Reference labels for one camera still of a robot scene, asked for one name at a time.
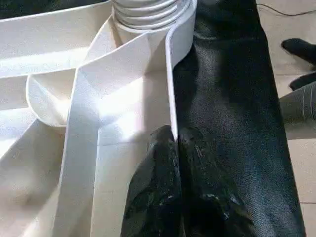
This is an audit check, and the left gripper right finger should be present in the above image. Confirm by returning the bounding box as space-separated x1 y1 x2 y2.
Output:
177 127 256 237

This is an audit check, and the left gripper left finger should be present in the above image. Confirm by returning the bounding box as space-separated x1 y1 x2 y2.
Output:
120 124 183 237

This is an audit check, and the white plastic table top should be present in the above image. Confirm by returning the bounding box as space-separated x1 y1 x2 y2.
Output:
0 0 198 237

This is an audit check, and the white plastic table leg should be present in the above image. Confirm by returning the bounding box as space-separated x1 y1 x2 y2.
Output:
111 0 192 32

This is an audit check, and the black mat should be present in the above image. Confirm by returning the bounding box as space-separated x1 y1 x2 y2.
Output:
0 0 307 237

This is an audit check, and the black robot foot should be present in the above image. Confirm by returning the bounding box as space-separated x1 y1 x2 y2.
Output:
281 38 316 66

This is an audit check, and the thin floor cable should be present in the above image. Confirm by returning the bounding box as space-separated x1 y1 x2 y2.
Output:
256 3 316 18

